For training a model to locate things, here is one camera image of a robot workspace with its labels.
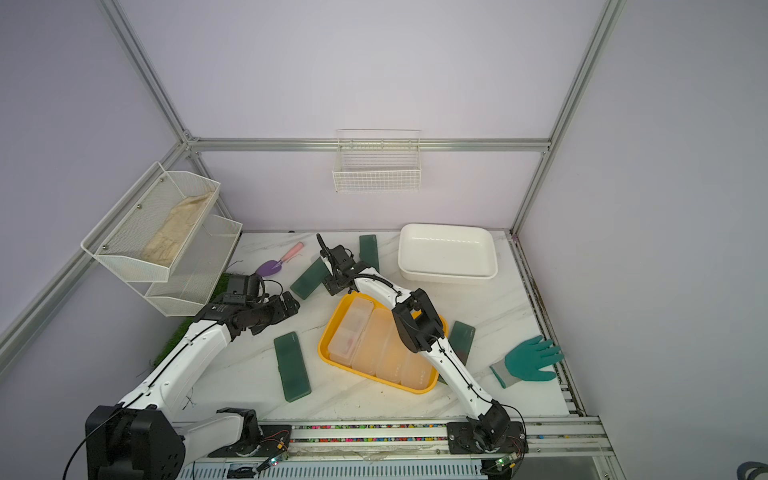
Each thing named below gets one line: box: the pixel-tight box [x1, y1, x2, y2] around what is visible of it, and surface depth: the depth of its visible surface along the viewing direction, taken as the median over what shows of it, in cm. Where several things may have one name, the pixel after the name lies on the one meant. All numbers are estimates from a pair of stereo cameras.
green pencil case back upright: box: [359, 234, 379, 271], surface depth 117 cm
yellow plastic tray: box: [318, 291, 449, 394], surface depth 88 cm
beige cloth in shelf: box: [141, 191, 214, 267], surface depth 80 cm
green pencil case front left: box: [274, 331, 311, 403], surface depth 85 cm
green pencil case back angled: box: [290, 256, 330, 300], surface depth 104 cm
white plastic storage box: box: [398, 224, 498, 283], surface depth 114 cm
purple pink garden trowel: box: [255, 242, 305, 277], surface depth 113 cm
